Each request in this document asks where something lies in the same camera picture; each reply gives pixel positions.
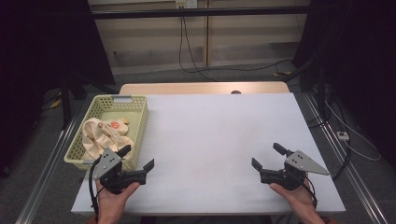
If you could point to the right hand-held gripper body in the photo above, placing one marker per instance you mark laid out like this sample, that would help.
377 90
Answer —
300 162

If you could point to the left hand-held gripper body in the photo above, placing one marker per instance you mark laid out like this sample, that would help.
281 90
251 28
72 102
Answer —
109 161

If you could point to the cream cloth garment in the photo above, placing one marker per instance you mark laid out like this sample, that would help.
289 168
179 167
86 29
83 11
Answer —
99 137

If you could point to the light green plastic basket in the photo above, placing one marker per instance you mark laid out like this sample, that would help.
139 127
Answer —
137 124

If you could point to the person's right hand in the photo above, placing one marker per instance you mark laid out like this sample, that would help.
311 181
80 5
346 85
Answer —
300 199

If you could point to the person's left hand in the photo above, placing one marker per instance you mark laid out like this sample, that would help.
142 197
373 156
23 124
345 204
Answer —
112 203

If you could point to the white table mat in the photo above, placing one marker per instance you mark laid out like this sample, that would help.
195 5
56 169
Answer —
205 137

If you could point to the black metal stand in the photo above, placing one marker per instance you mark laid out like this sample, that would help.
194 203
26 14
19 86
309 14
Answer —
320 93
66 102

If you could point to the black curtain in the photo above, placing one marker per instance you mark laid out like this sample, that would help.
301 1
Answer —
361 62
37 62

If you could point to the black horizontal bar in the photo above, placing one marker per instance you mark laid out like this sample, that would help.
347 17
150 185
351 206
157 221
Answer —
199 12

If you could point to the aluminium floor rail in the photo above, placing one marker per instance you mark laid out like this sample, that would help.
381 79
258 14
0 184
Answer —
358 186
46 174

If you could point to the white wall socket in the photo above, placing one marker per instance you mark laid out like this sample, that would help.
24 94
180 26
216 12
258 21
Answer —
186 3

